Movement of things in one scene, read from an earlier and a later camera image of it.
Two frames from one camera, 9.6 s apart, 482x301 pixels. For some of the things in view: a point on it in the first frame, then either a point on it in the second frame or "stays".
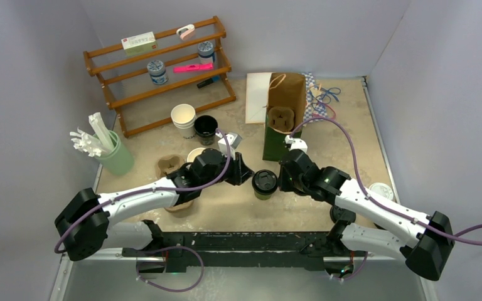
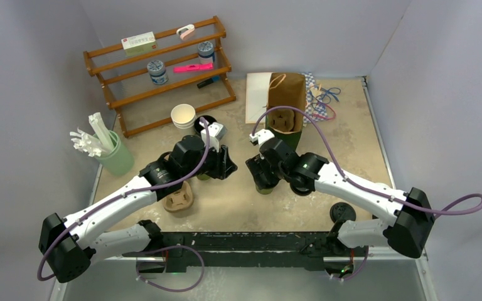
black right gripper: (282, 182) → (258, 165)
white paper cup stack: (184, 116) stays
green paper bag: (286, 90) stays
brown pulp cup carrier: (281, 118) stays
